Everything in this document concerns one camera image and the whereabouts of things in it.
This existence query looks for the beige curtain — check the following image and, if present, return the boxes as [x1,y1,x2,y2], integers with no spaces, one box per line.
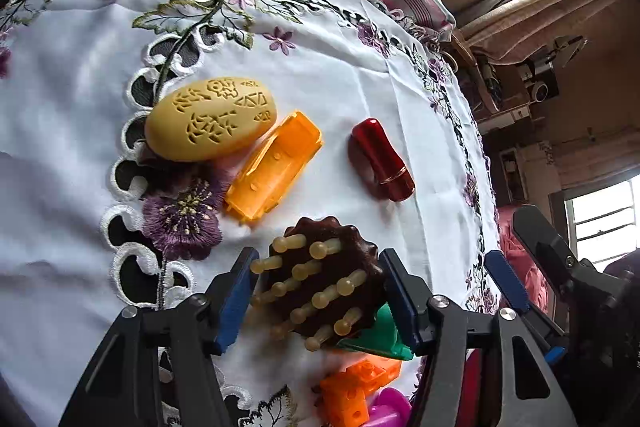
[457,0,626,62]

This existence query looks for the cluttered wooden cabinet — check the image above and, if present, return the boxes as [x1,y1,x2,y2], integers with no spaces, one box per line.
[450,32,591,208]

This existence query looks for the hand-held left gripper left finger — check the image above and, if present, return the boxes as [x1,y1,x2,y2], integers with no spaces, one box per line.
[59,247,261,427]

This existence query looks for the window with bars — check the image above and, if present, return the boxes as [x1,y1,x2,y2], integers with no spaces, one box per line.
[565,177,640,258]

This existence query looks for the dark red lipstick tube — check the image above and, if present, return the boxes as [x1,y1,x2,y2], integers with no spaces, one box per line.
[348,117,416,202]

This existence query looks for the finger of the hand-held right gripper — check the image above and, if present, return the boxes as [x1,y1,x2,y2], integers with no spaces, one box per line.
[484,250,568,365]
[511,205,601,293]

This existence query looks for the brown massage comb with pegs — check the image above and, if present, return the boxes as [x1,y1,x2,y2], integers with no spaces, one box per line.
[249,216,387,352]

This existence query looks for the magenta plastic spool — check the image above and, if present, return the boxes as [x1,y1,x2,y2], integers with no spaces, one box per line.
[367,387,413,427]

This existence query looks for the orange plastic clip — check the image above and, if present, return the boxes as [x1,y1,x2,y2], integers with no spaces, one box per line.
[223,109,323,224]

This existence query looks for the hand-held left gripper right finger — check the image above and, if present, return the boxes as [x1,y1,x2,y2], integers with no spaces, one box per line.
[378,249,576,427]

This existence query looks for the white embroidered floral tablecloth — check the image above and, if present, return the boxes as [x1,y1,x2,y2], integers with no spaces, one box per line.
[0,0,501,427]

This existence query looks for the pink cloth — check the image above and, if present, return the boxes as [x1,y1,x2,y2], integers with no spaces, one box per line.
[495,204,556,323]

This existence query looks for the yellow carved oval case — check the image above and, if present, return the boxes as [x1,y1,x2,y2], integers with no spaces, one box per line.
[144,77,277,162]

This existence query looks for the green plastic toy piece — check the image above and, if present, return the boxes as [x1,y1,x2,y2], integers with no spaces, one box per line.
[336,302,415,362]

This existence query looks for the orange block with holes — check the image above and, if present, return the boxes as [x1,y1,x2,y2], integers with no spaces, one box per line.
[319,354,402,427]

